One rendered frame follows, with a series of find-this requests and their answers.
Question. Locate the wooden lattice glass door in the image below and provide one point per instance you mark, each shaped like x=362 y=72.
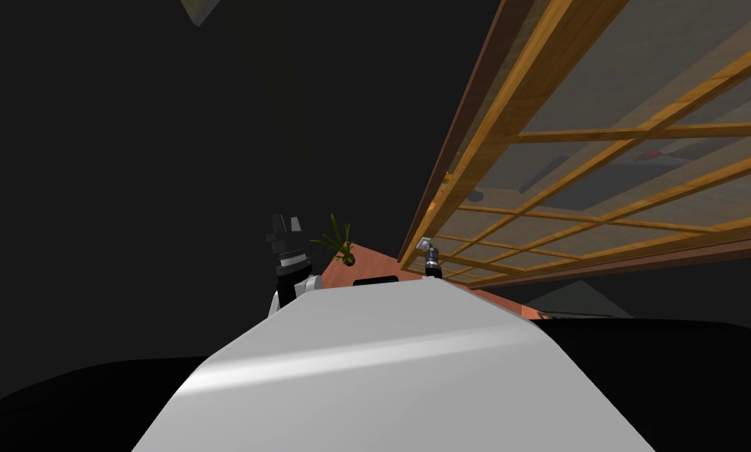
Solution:
x=601 y=157

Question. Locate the green potted plant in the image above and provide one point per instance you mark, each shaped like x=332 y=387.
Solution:
x=341 y=246

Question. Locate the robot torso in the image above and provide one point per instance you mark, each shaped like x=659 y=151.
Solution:
x=375 y=376

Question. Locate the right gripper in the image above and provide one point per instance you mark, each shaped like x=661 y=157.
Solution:
x=424 y=243

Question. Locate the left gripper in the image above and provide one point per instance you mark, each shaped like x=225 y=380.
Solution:
x=283 y=241

